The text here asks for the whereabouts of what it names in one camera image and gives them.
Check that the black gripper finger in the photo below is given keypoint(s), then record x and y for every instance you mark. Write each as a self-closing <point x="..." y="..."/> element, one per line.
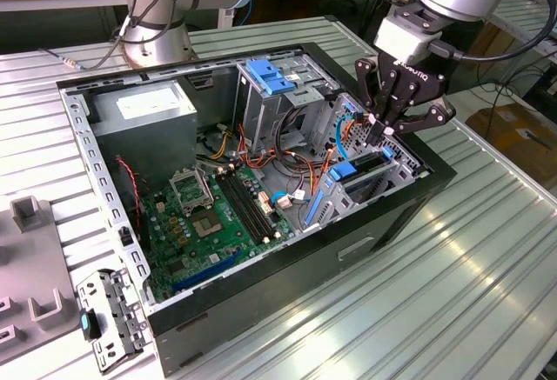
<point x="366" y="80"/>
<point x="439" y="112"/>

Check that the grey parts rack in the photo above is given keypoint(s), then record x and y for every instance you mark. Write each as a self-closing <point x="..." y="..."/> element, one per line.
<point x="30" y="258"/>

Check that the grey power supply unit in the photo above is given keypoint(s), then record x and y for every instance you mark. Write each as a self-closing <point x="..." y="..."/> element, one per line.
<point x="143" y="136"/>

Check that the black RAM slot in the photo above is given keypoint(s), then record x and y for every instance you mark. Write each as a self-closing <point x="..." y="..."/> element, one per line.
<point x="254" y="204"/>
<point x="241" y="208"/>

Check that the hard disk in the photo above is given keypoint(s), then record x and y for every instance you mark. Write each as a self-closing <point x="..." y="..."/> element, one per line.
<point x="341" y="172"/>

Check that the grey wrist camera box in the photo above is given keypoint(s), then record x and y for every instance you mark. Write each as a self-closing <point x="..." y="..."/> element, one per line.
<point x="404" y="38"/>

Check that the blue expansion slot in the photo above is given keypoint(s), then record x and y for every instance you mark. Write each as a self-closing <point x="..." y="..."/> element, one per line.
<point x="204" y="273"/>

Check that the green Dell motherboard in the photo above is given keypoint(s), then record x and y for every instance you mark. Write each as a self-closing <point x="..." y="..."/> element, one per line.
<point x="217" y="249"/>

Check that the metal expansion bracket plate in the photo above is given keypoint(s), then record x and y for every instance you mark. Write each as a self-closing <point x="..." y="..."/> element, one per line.
<point x="113" y="310"/>

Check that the large brown cardboard box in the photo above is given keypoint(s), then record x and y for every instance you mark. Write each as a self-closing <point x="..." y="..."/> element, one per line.
<point x="500" y="128"/>

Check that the black blue bracket latch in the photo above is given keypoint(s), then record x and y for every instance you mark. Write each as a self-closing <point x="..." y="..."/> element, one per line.
<point x="91" y="325"/>

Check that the black open PC case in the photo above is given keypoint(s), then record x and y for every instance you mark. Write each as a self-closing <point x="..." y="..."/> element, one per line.
<point x="283" y="275"/>

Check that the grey disk bay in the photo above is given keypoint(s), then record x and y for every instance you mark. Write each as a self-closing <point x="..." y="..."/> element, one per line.
<point x="337" y="199"/>

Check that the grey optical drive cage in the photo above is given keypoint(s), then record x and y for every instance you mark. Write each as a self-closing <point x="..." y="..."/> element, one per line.
<point x="261" y="115"/>

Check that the CPU socket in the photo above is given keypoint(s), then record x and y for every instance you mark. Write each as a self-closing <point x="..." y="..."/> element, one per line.
<point x="206" y="224"/>

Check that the blue plastic drive latch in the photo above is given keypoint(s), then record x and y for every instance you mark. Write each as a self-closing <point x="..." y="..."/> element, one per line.
<point x="270" y="77"/>

